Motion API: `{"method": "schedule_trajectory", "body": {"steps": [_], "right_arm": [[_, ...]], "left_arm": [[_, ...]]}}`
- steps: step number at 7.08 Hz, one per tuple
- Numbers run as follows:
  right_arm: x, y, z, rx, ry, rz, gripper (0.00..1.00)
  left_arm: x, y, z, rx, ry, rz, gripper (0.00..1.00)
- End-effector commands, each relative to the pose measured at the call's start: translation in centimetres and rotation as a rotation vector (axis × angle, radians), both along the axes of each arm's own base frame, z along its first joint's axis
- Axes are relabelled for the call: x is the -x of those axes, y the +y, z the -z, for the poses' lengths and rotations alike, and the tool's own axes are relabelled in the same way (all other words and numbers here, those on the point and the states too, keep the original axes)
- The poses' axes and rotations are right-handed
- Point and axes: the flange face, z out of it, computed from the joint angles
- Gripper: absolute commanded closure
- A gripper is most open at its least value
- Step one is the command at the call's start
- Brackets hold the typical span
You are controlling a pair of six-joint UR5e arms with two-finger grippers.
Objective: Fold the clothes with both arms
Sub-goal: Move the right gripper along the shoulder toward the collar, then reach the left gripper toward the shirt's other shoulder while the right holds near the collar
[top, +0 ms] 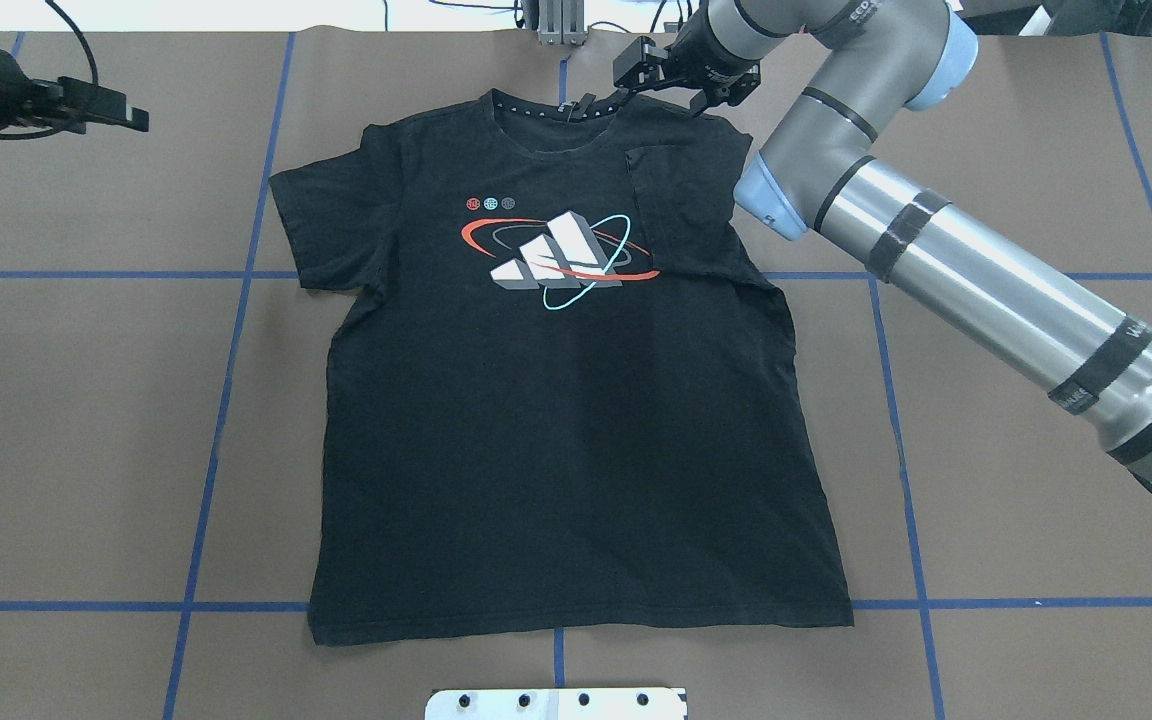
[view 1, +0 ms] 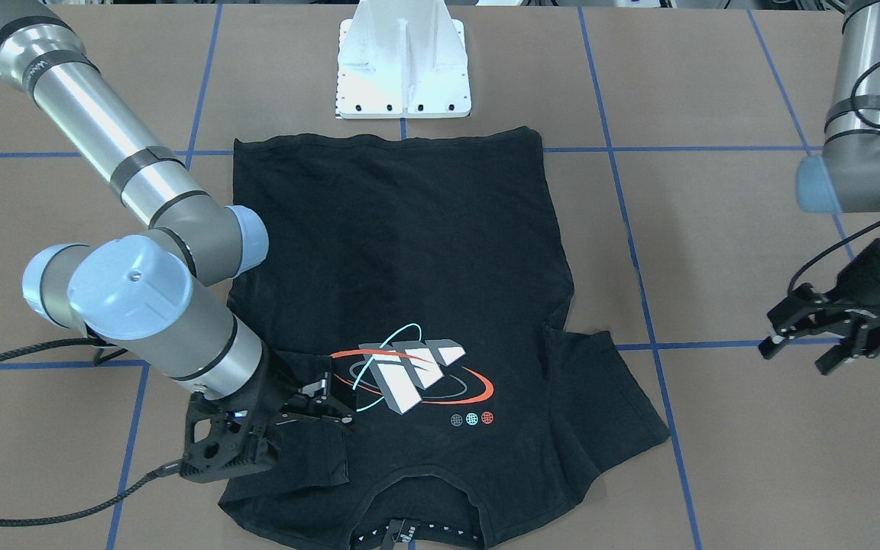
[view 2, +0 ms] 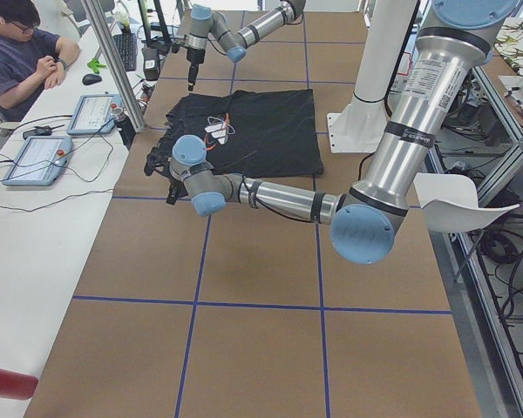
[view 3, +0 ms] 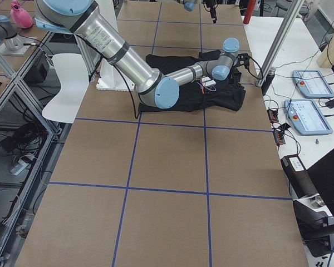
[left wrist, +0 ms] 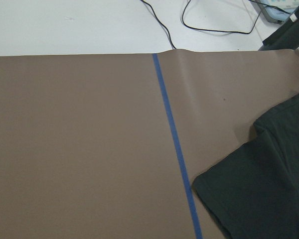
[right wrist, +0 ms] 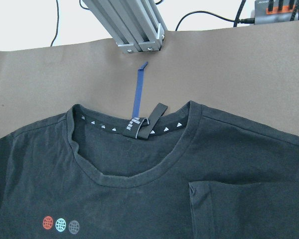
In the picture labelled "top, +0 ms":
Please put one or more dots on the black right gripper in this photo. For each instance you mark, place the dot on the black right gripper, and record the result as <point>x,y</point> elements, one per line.
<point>704,52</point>

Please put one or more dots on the black printed t-shirt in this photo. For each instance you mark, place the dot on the black printed t-shirt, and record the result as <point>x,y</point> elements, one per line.
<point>563,395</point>

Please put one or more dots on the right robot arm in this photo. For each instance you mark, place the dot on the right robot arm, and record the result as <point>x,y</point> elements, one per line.
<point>816,173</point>

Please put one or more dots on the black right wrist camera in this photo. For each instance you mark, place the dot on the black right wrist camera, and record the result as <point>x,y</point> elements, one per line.
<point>641,66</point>

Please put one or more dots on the aluminium frame post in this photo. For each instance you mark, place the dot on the aluminium frame post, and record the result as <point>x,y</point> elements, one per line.
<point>557,22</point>

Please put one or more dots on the white pedestal base plate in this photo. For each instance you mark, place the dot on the white pedestal base plate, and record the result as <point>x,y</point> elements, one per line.
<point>559,703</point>

